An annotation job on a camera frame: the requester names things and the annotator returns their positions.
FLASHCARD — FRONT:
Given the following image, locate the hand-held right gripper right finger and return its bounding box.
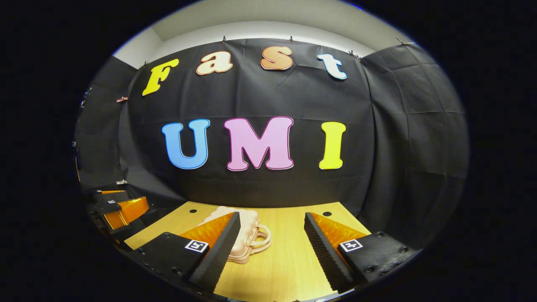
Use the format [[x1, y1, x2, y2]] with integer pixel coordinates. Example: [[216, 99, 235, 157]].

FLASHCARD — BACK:
[[304, 212, 421, 293]]

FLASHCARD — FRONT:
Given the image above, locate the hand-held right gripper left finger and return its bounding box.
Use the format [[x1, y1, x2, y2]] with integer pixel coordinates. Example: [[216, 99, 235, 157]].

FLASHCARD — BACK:
[[131, 212, 241, 293]]

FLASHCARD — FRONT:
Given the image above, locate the pink suitcase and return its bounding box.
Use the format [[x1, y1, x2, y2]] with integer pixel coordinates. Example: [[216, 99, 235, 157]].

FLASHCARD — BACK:
[[199, 206, 272, 264]]

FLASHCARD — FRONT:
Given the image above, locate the black backdrop cloth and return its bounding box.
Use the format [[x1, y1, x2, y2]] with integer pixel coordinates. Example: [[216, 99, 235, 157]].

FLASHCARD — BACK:
[[75, 39, 469, 248]]

